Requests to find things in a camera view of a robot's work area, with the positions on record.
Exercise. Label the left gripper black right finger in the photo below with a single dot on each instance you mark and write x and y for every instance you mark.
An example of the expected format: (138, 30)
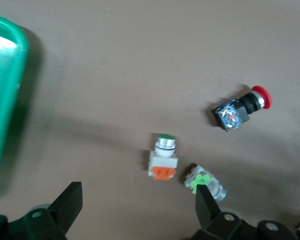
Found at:
(207, 215)

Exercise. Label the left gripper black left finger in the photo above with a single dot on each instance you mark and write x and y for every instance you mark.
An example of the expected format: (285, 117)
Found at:
(65, 207)

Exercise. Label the green button with orange block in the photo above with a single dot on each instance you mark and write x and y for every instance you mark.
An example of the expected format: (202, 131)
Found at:
(163, 160)

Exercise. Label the red mushroom push button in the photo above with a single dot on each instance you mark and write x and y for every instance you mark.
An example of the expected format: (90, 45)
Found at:
(231, 116)

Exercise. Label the green plastic tray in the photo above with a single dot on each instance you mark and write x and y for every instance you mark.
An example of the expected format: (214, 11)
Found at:
(5, 100)

